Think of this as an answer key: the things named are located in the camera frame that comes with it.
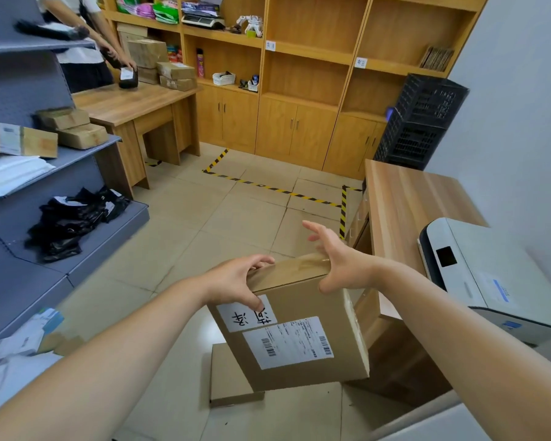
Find black parcel bag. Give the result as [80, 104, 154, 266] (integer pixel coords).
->
[118, 66, 140, 90]

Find person's left hand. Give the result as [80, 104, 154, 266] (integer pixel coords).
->
[205, 254, 275, 313]

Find green printed plastic bag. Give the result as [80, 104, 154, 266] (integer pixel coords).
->
[152, 0, 180, 25]

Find silver weighing scale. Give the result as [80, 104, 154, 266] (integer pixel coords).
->
[181, 13, 227, 31]

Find flat cardboard sheet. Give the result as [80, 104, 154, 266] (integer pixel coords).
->
[210, 343, 265, 408]

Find person's right hand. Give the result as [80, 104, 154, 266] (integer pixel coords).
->
[302, 220, 382, 295]

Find long cardboard box white label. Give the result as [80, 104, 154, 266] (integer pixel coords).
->
[0, 120, 59, 159]

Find pile of black poly bags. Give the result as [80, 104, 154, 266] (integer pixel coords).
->
[25, 185, 132, 264]

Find person's left forearm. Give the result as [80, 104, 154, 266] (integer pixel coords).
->
[0, 273, 212, 441]

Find stack of white envelopes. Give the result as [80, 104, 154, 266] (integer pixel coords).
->
[0, 153, 56, 200]

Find cardboard box beside wall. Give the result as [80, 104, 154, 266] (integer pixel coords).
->
[116, 22, 149, 42]

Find black wrapped parcel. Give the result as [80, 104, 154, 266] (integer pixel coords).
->
[14, 19, 91, 42]

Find white toy robot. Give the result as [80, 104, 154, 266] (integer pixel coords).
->
[235, 14, 264, 38]

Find labelled brown cardboard box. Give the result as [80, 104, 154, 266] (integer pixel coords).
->
[208, 252, 371, 392]

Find stack of colourful packets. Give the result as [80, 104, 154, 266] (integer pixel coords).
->
[181, 0, 221, 18]

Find black plastic crate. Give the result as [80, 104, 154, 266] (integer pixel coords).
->
[373, 107, 447, 171]
[394, 73, 470, 130]

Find yellow black floor tape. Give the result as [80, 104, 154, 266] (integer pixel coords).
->
[144, 149, 364, 242]

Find small brown cardboard box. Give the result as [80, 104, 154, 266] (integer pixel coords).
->
[156, 62, 197, 81]
[159, 75, 197, 92]

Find white and blue paper packet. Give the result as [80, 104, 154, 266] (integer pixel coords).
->
[0, 308, 65, 363]

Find brown cardboard parcel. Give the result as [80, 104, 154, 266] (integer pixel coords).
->
[36, 107, 91, 132]
[56, 123, 109, 150]

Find wooden desk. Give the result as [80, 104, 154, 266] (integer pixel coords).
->
[347, 159, 489, 408]

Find person's right forearm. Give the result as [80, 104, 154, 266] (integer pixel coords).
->
[372, 259, 551, 441]

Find large brown cardboard box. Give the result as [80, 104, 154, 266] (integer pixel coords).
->
[127, 39, 170, 70]

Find grey metal shelf rack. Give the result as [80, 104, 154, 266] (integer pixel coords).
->
[0, 0, 150, 361]

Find wooden shelf cabinet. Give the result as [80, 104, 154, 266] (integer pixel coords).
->
[99, 0, 491, 181]

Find wooden table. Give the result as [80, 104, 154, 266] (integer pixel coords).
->
[72, 81, 203, 199]

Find white label printer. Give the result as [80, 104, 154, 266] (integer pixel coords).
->
[417, 218, 551, 348]

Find white paper sheets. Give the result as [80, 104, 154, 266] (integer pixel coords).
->
[0, 352, 64, 423]

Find stack of brown cardboard sleeves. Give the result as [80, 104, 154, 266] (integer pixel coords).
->
[418, 45, 455, 72]

